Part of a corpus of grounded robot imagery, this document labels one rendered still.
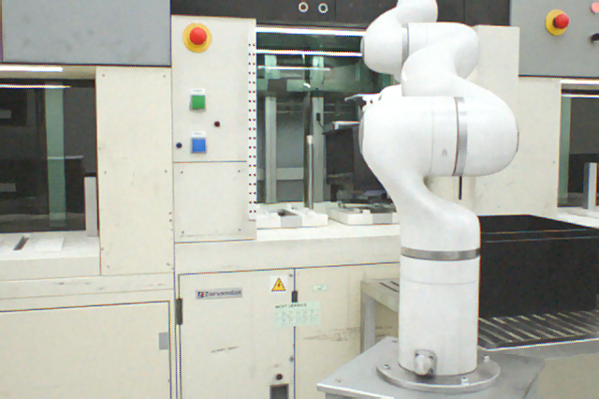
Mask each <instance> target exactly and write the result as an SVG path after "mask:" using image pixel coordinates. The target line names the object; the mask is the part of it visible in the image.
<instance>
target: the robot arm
mask: <svg viewBox="0 0 599 399"><path fill-rule="evenodd" d="M436 19H437V6H436V2H435V0H399V1H398V5H397V7H396V8H394V9H392V10H390V11H388V12H386V13H385V14H383V15H381V16H380V17H379V18H377V19H376V20H375V21H374V22H373V23H372V24H371V25H370V26H368V28H367V29H366V31H365V32H364V34H363V38H362V40H361V44H360V52H361V57H362V59H363V62H364V64H365V65H366V67H369V68H370V69H371V70H373V71H376V72H379V73H384V74H393V75H394V77H395V78H396V79H397V80H398V81H400V82H401V85H399V86H393V87H388V88H386V89H384V90H383V91H382V92H381V94H378V95H371V96H364V97H363V99H361V100H360V101H355V105H359V106H360V110H361V111H362V112H363V113H364V114H363V116H362V119H360V124H359V128H358V143H359V148H360V152H361V153H362V156H363V158H365V160H366V162H367V164H368V165H369V167H370V168H371V170H372V171H373V173H374V174H375V175H376V178H377V179H378V180H379V182H380V183H381V184H382V186H383V187H384V189H386V190H387V192H388V193H389V195H390V196H391V197H392V200H393V202H394V204H395V206H396V209H397V212H398V217H399V222H400V305H399V348H398V349H394V350H390V351H388V352H385V353H383V354H382V355H380V356H379V358H378V359H377V361H376V372H377V373H378V375H379V376H380V377H382V378H383V379H385V380H387V381H389V382H392V384H395V385H397V386H400V387H404V388H406V389H411V390H416V391H422V392H438V393H460V392H475V390H480V389H484V388H487V387H488V386H491V385H493V384H495V383H496V382H497V381H498V380H499V378H500V368H499V365H498V363H496V362H495V361H494V360H492V359H490V358H489V355H480V354H477V353H476V351H477V312H478V272H479V270H480V225H479V219H477V217H476V215H475V214H474V213H473V212H472V211H471V210H469V209H468V208H465V207H463V206H461V205H459V204H457V203H455V202H451V201H449V200H446V199H445V198H443V197H440V196H438V195H436V194H434V193H433V192H431V191H430V190H429V189H428V188H427V187H426V186H425V185H424V183H423V179H424V178H425V177H480V176H489V175H492V173H495V172H498V171H500V170H502V169H504V168H505V167H507V166H509V165H510V163H511V162H512V161H513V160H514V158H515V156H516V153H517V152H518V151H519V127H518V122H517V118H516V117H515V115H514V113H513V112H512V110H510V109H509V108H508V106H507V105H506V104H505V103H504V102H503V100H502V99H501V98H499V97H498V96H496V95H495V94H493V93H492V92H491V91H489V90H487V89H484V88H482V87H480V86H478V85H476V84H474V83H471V82H469V81H467V80H466V78H467V77H468V76H469V75H470V74H471V73H472V72H473V71H474V69H475V67H476V65H477V62H478V58H479V55H480V41H479V39H478V36H477V34H476V32H475V31H474V30H473V29H472V28H471V27H469V26H465V25H462V23H457V22H436Z"/></svg>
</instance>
